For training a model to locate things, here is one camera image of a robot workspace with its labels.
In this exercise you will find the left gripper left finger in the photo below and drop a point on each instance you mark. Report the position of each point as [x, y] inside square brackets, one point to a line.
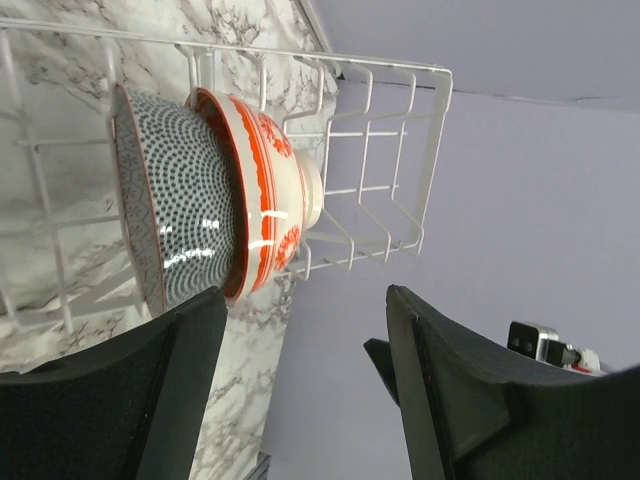
[130, 407]

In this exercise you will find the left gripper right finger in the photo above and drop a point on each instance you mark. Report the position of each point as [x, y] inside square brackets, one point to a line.
[473, 409]

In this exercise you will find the orange floral bowl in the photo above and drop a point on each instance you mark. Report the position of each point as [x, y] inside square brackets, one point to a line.
[280, 187]

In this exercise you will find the white wire dish rack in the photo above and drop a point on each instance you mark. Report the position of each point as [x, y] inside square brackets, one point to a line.
[379, 123]

